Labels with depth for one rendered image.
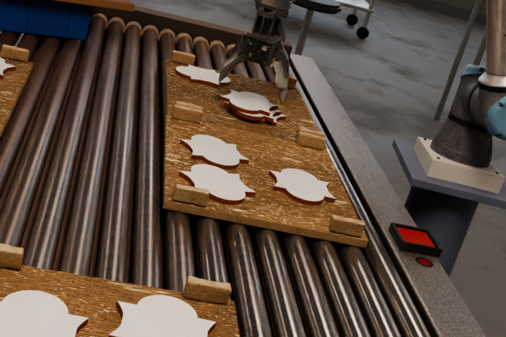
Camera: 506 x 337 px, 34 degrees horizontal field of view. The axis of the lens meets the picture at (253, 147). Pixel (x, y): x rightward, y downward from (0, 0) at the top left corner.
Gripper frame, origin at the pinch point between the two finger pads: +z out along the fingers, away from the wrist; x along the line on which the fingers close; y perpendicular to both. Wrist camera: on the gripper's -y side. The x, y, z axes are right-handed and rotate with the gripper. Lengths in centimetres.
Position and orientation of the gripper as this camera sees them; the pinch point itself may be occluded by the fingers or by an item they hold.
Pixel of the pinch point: (251, 92)
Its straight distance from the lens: 185.4
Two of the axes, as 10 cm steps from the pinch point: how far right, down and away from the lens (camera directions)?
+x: 9.3, 3.3, -1.8
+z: -2.6, 9.0, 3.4
